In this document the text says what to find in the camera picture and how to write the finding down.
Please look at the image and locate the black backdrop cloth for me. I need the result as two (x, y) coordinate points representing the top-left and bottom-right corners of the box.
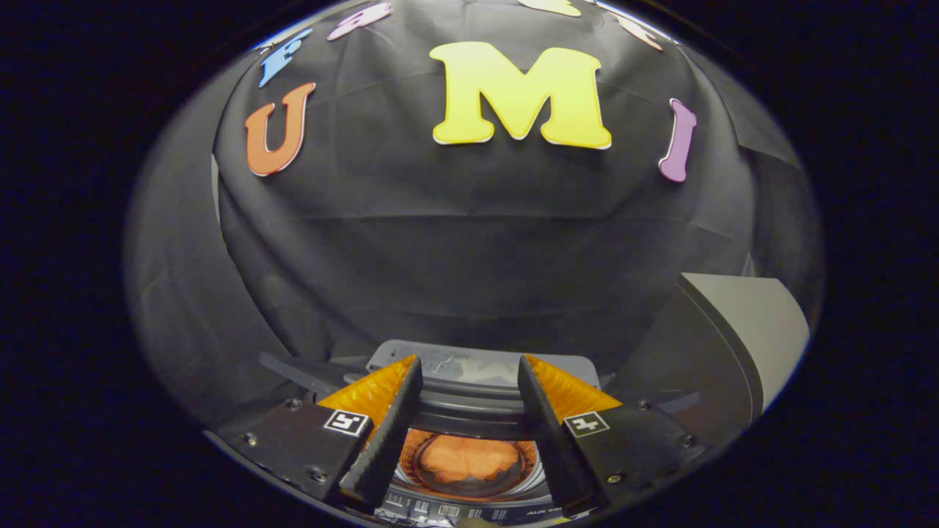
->
(125, 0), (824, 430)

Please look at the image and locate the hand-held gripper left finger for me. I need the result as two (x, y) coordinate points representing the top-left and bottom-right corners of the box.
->
(211, 355), (424, 513)

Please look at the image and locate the beige cabinet with dark frame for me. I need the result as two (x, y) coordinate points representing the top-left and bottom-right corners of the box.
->
(607, 273), (812, 442)

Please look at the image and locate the orange polo shirt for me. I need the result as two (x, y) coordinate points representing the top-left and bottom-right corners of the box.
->
(420, 434), (523, 479)

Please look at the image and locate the grey washing machine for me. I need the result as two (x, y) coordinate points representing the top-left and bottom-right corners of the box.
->
(373, 428), (582, 526)

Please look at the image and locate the dark washing machine lid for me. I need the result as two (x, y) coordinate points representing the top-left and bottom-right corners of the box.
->
(259, 339), (610, 441)

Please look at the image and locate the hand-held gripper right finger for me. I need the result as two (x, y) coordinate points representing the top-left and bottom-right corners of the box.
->
(517, 353), (709, 517)

